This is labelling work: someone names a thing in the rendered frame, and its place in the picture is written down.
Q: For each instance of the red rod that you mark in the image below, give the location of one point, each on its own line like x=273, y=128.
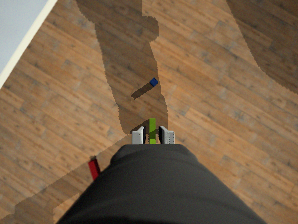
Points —
x=94, y=168

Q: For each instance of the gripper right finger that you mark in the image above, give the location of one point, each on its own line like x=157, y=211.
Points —
x=165, y=136

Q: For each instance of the lime green rod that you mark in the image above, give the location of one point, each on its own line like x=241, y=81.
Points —
x=152, y=124

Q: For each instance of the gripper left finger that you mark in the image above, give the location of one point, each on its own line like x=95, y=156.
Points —
x=139, y=137

